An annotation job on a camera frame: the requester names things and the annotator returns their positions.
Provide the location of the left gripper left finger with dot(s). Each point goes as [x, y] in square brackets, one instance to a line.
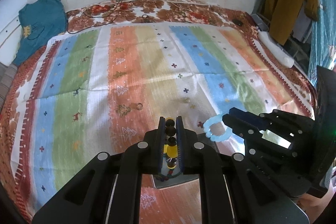
[108, 188]

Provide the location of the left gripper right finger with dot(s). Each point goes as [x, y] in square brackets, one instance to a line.
[234, 189]

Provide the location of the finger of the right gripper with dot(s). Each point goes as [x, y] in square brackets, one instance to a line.
[246, 116]
[246, 128]

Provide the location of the person's right hand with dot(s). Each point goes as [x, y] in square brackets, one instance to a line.
[313, 206]

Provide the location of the grey metal box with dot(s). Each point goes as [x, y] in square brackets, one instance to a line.
[171, 177]

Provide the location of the white bolster pillow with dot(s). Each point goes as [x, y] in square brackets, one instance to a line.
[282, 57]

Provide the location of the turquoise curtain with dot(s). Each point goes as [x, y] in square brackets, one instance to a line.
[322, 51]

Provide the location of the small black object on bed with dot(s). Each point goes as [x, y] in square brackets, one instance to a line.
[237, 22]

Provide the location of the striped colourful blanket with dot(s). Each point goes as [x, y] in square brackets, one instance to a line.
[131, 77]

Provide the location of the striped grey pillow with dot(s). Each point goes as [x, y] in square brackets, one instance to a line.
[6, 80]

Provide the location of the teal blue garment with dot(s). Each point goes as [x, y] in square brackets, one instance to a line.
[40, 21]

